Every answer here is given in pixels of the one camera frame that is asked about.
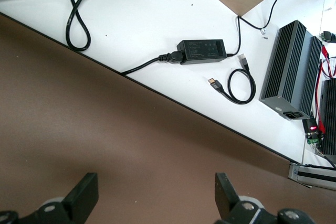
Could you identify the small black led module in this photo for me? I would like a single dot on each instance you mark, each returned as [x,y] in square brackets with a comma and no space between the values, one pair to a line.
[311,129]

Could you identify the aluminium extrusion post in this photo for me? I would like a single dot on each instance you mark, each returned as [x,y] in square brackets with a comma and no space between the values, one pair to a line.
[315,182]

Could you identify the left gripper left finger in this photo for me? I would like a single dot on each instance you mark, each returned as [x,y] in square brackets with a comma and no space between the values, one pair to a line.
[57,212]

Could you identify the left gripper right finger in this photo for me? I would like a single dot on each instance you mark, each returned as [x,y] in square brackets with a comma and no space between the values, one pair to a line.
[246,214]

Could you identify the labelled black power adapter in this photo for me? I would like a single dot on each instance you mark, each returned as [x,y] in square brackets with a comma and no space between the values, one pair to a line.
[202,51]

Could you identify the grey finned power supply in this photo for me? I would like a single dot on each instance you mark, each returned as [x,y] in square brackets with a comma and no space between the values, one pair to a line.
[329,108]
[288,64]

